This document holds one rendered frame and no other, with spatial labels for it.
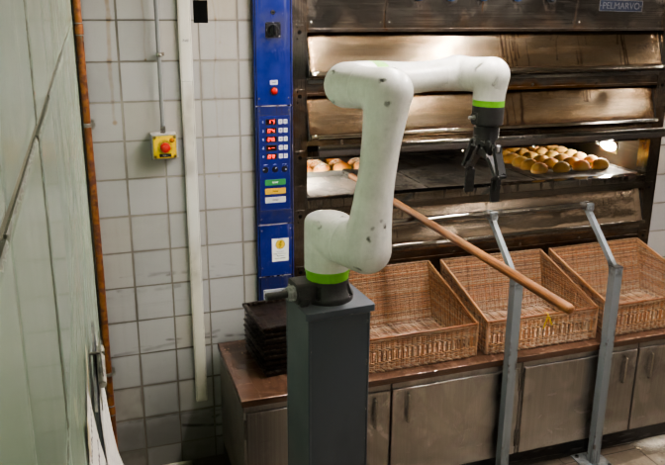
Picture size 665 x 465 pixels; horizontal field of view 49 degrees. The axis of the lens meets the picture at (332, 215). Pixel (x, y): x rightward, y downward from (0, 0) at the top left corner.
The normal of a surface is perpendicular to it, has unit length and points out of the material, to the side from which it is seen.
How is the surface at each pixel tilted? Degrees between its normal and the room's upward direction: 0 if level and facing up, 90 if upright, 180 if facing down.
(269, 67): 90
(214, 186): 90
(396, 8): 90
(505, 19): 90
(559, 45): 70
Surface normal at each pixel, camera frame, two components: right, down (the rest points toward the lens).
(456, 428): 0.31, 0.26
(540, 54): 0.31, -0.08
